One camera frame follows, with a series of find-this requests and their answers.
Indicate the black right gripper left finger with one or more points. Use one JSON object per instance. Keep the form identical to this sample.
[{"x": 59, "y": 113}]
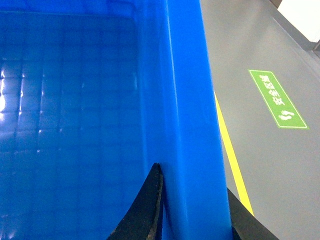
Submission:
[{"x": 144, "y": 219}]

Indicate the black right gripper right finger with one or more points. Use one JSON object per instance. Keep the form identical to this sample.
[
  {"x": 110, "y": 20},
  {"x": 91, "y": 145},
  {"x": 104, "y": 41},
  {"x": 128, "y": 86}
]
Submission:
[{"x": 244, "y": 225}]

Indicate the large blue plastic crate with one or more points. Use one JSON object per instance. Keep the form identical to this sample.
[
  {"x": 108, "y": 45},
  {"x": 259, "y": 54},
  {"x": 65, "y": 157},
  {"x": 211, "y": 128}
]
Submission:
[{"x": 92, "y": 94}]

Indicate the green safety floor sign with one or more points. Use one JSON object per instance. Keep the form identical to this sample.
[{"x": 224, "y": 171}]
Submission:
[{"x": 282, "y": 109}]

